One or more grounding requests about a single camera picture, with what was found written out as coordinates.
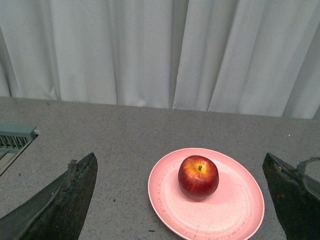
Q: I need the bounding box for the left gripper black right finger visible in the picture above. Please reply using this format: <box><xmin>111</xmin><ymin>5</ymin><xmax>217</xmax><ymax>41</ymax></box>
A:
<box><xmin>262</xmin><ymin>152</ymin><xmax>320</xmax><ymax>240</ymax></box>

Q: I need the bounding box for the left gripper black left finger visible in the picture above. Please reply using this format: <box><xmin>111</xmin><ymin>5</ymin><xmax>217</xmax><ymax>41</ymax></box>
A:
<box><xmin>0</xmin><ymin>153</ymin><xmax>98</xmax><ymax>240</ymax></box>

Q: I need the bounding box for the red yellow apple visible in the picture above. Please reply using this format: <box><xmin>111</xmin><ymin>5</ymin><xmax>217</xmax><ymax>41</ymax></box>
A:
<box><xmin>178</xmin><ymin>155</ymin><xmax>220</xmax><ymax>202</ymax></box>

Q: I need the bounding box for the pink round plate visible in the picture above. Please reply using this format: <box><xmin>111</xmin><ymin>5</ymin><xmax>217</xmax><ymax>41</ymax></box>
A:
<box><xmin>148</xmin><ymin>148</ymin><xmax>265</xmax><ymax>240</ymax></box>

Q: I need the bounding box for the green grey dish rack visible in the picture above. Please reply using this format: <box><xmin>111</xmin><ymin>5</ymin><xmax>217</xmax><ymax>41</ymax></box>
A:
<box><xmin>0</xmin><ymin>122</ymin><xmax>37</xmax><ymax>175</ymax></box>

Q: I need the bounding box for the white pleated curtain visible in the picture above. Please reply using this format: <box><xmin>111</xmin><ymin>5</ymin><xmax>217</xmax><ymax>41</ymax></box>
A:
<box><xmin>0</xmin><ymin>0</ymin><xmax>320</xmax><ymax>119</ymax></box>

